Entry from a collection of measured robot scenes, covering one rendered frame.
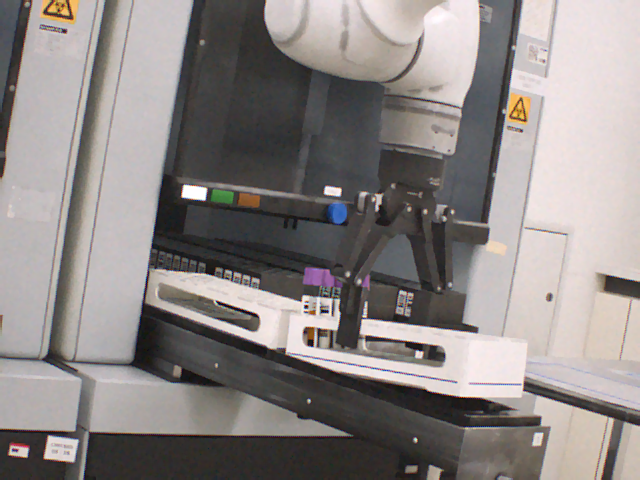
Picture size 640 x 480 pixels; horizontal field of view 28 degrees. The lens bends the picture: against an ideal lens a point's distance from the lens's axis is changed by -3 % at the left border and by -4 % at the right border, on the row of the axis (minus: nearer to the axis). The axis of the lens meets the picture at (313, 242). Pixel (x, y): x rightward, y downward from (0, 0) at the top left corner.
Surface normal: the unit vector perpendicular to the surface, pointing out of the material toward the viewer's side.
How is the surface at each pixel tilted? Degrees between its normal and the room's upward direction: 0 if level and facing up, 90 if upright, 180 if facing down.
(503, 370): 85
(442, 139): 90
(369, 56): 145
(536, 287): 90
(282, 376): 90
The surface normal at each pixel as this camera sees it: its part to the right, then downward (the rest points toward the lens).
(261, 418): 0.62, 0.14
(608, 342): -0.76, -0.10
